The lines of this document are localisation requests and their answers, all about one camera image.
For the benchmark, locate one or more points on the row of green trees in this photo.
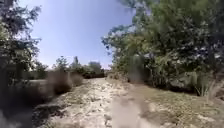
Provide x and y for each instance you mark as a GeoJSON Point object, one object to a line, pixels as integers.
{"type": "Point", "coordinates": [166, 43]}

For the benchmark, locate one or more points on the dark leafy tree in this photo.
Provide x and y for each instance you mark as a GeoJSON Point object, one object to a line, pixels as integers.
{"type": "Point", "coordinates": [15, 43]}

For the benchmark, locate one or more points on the pale dirt path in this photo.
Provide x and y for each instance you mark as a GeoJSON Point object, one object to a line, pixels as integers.
{"type": "Point", "coordinates": [96, 100]}

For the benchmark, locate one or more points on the dry grass verge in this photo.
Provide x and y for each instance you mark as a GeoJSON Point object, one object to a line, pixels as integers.
{"type": "Point", "coordinates": [180, 106]}

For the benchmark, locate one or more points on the distant row of trees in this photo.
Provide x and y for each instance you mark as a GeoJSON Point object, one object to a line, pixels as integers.
{"type": "Point", "coordinates": [83, 68]}

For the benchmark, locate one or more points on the dry brown bushes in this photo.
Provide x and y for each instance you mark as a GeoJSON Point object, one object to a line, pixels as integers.
{"type": "Point", "coordinates": [61, 81]}

